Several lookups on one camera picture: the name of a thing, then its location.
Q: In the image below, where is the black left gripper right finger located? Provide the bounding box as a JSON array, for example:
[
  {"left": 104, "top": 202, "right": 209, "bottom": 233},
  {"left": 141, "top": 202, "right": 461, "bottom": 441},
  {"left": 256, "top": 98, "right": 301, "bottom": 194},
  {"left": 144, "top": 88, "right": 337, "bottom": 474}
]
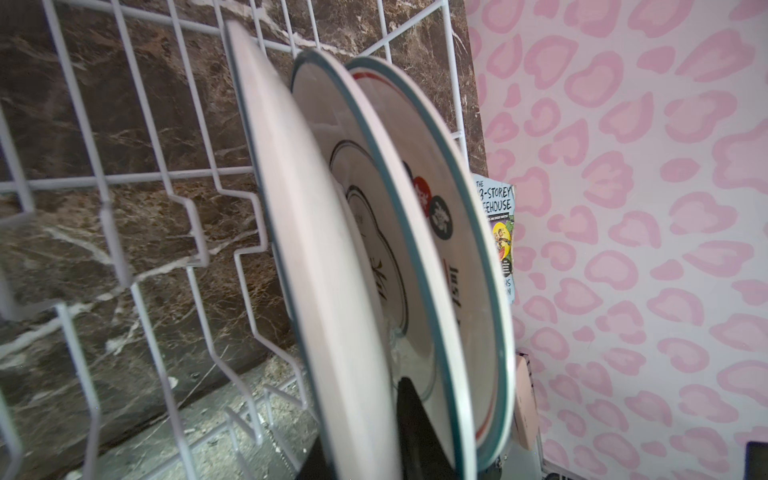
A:
[{"left": 396, "top": 377, "right": 458, "bottom": 480}]

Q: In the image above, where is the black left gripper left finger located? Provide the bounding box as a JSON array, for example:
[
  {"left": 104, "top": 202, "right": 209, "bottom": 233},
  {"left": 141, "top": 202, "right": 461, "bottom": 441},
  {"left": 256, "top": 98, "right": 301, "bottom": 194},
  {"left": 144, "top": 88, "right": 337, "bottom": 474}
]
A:
[{"left": 296, "top": 449, "right": 335, "bottom": 480}]

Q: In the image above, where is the white round plate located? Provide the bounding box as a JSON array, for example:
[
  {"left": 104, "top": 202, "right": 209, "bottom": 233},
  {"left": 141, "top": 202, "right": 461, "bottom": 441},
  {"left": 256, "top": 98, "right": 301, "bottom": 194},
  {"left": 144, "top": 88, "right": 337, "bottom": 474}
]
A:
[
  {"left": 291, "top": 49, "right": 478, "bottom": 479},
  {"left": 347, "top": 57, "right": 516, "bottom": 470},
  {"left": 223, "top": 21, "right": 402, "bottom": 479}
]

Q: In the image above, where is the The 143-Storey Treehouse book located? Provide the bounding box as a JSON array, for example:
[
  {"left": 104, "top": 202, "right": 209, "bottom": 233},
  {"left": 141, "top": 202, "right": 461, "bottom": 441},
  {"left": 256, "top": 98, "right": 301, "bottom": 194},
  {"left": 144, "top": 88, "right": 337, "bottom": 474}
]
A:
[{"left": 472, "top": 174, "right": 516, "bottom": 304}]

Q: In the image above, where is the white wire dish rack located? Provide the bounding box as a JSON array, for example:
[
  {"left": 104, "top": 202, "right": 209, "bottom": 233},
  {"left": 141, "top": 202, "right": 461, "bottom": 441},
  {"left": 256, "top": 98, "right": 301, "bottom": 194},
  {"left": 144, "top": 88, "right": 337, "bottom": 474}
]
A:
[{"left": 1, "top": 1, "right": 475, "bottom": 479}]

